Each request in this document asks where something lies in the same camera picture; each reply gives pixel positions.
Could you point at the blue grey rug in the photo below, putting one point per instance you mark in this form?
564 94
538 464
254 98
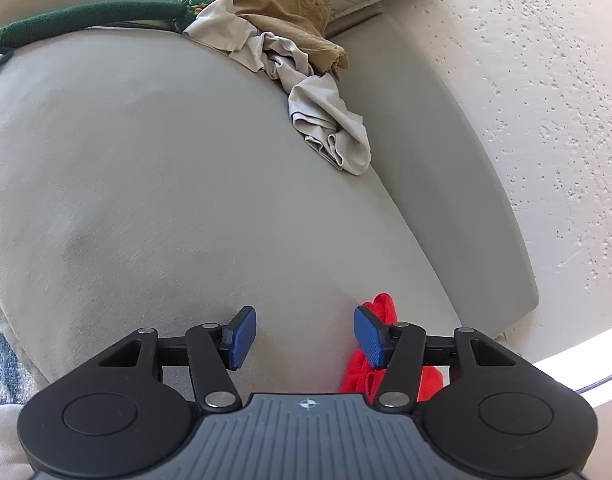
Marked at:
6 355

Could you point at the red garment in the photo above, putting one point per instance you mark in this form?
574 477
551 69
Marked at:
380 310

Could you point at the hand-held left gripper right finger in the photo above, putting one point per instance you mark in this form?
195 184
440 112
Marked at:
368 337

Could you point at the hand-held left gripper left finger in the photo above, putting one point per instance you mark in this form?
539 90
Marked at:
242 335

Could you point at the light grey crumpled garment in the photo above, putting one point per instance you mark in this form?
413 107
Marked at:
331 120

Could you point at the grey sofa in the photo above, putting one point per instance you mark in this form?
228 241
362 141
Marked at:
186 185

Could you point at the tan crumpled garment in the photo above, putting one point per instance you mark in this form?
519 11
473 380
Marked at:
286 5

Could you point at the grey sofa back cushion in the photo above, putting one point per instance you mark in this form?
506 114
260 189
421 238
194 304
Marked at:
435 185

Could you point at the beige crumpled garment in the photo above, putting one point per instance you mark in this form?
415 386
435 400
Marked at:
218 25

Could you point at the dark green rolled garment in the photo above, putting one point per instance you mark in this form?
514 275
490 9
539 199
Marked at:
86 17

